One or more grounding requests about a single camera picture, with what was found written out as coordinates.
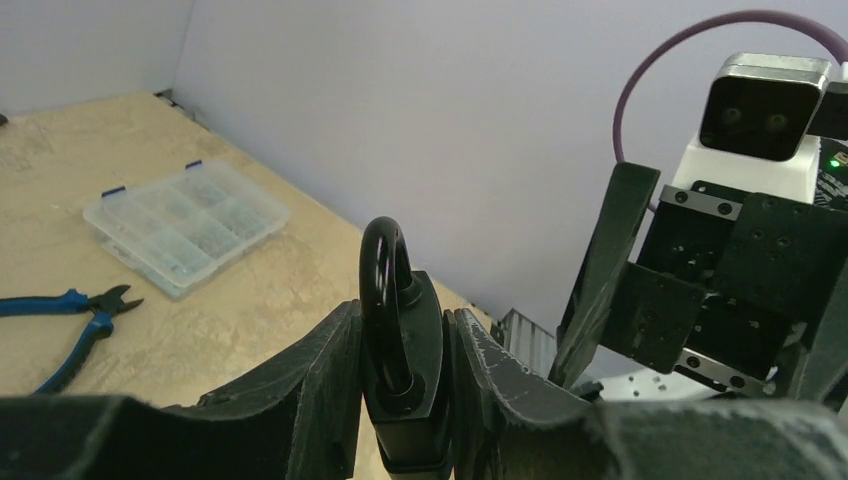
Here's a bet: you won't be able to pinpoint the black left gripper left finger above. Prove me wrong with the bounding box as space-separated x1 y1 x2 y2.
1 301 362 479

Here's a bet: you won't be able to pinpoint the clear plastic screw organizer box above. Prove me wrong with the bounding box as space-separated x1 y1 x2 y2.
83 159 291 299

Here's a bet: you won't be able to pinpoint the blue handled pliers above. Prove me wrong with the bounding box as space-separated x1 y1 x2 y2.
0 284 146 397

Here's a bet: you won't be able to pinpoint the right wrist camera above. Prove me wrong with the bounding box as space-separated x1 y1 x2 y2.
671 53 847 203

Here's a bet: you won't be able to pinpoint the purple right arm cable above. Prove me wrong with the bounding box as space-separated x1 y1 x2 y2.
612 9 848 215

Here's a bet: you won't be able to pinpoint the black lock body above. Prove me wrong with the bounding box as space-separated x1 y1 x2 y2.
359 216 453 479

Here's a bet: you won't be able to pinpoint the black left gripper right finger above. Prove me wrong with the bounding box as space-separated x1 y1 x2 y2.
444 308 847 479

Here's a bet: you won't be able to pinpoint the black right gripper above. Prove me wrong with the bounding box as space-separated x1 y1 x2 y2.
549 163 847 401

